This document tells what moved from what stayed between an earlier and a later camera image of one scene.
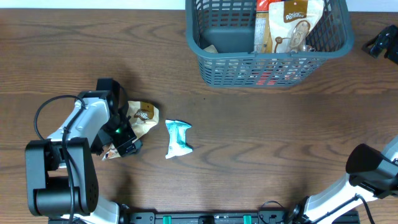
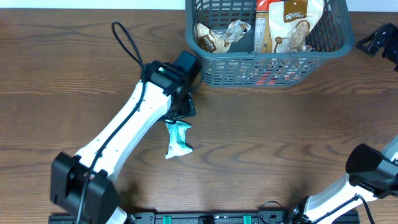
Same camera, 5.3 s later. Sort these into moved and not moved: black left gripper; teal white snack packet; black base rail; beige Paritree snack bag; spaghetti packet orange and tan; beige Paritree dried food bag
Moved: beige Paritree dried food bag; black left gripper
Not moved: spaghetti packet orange and tan; black base rail; beige Paritree snack bag; teal white snack packet
